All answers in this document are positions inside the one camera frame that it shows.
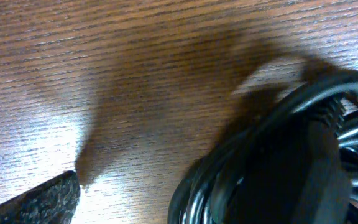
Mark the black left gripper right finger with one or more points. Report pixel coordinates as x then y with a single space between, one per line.
299 181

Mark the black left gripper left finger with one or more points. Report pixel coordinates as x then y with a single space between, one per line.
53 201

